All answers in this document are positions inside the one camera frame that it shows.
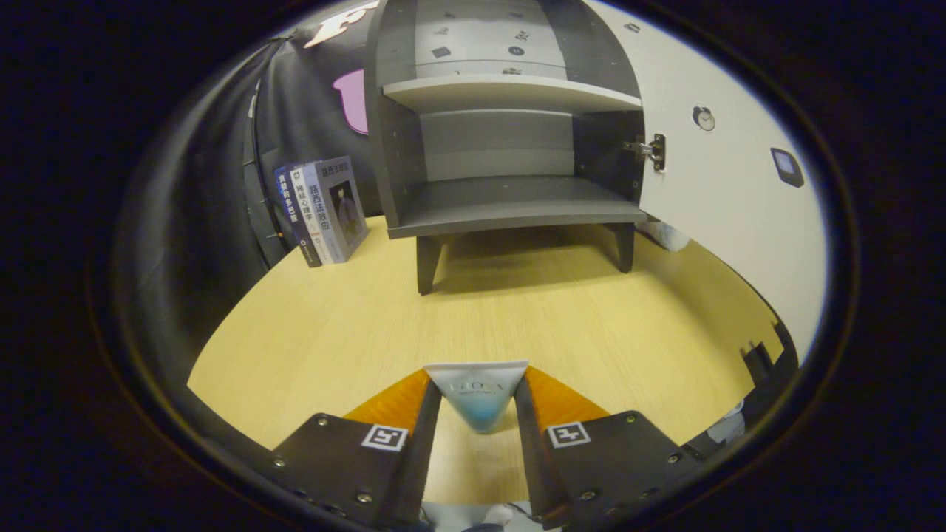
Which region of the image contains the white rounded object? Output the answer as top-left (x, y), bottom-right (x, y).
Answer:
top-left (639, 218), bottom-right (692, 253)

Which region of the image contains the grey cabinet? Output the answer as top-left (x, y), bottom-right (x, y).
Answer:
top-left (364, 0), bottom-right (659, 296)

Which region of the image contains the metal door hinge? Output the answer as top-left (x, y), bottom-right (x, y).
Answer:
top-left (623, 133), bottom-right (667, 173)

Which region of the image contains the white spine book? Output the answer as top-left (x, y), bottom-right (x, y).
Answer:
top-left (290, 161), bottom-right (335, 265)

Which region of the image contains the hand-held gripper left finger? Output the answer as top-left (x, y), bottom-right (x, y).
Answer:
top-left (270, 369), bottom-right (443, 529)

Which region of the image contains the black backdrop cloth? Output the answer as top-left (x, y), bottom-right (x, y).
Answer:
top-left (122, 0), bottom-right (385, 385)

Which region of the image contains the grey cover book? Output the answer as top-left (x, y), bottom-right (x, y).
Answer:
top-left (314, 155), bottom-right (370, 263)

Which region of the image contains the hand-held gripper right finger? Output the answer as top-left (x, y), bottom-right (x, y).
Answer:
top-left (514, 366), bottom-right (707, 531)

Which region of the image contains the white cabinet door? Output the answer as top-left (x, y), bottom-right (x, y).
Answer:
top-left (591, 0), bottom-right (828, 370)

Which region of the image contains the blue and white tube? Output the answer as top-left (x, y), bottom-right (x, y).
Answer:
top-left (423, 360), bottom-right (530, 434)

